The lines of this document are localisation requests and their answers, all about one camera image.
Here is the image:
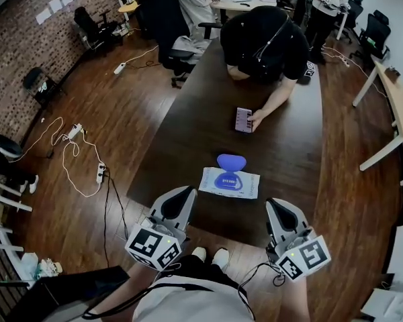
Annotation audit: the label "person's right forearm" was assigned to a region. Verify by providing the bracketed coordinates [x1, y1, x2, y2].
[287, 272, 312, 322]

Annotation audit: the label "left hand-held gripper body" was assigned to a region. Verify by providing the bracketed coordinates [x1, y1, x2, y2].
[124, 185, 198, 272]

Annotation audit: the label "white paper stack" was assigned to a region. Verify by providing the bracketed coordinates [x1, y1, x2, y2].
[360, 287, 403, 322]

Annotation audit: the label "black folding chair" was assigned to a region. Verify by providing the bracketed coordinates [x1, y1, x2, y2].
[22, 66, 67, 109]

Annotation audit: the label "black box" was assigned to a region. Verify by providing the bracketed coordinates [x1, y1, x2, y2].
[29, 265, 132, 322]

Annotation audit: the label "white cable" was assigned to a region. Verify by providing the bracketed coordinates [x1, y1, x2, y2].
[6, 117, 105, 198]
[123, 44, 160, 67]
[321, 44, 392, 99]

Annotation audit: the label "blue wet wipes pack lid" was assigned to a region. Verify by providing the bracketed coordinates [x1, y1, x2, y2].
[216, 153, 248, 174]

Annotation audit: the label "black office chair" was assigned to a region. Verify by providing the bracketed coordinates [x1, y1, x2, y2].
[350, 9, 392, 64]
[73, 6, 125, 52]
[135, 0, 223, 89]

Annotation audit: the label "person's white shoe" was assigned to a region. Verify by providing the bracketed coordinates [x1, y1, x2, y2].
[212, 248, 230, 268]
[191, 246, 208, 262]

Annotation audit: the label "person's white shirt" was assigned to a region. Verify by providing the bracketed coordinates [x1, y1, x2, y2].
[131, 275, 256, 322]

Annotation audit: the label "person's left forearm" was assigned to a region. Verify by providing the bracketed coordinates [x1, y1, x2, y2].
[122, 262, 164, 315]

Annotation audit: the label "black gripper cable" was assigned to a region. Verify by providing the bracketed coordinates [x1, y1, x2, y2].
[236, 261, 287, 315]
[81, 262, 216, 319]

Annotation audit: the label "light wooden desk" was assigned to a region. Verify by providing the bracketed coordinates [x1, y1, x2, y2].
[210, 0, 278, 23]
[351, 58, 403, 186]

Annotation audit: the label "white wet wipes pack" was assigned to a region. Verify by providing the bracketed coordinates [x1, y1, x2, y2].
[197, 166, 260, 200]

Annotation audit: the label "white metal rack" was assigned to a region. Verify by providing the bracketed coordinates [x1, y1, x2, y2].
[0, 178, 34, 283]

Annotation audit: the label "person's white right shoe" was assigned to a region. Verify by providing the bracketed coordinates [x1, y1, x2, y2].
[212, 248, 230, 268]

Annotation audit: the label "white plastic bag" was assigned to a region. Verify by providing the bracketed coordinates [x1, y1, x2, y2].
[19, 251, 63, 282]

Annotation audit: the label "grey jacket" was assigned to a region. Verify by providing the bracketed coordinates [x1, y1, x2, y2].
[169, 35, 210, 64]

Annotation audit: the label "person's black trousers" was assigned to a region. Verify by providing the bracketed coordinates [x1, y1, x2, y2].
[161, 254, 247, 293]

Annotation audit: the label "pink smartphone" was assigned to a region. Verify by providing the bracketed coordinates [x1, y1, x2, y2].
[234, 107, 255, 134]

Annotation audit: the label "person's white left shoe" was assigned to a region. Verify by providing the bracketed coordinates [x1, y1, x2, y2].
[191, 246, 208, 262]

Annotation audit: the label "yellow round table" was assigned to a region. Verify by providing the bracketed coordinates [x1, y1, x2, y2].
[117, 1, 141, 22]

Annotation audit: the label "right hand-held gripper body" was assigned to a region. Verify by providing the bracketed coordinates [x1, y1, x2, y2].
[265, 197, 332, 282]

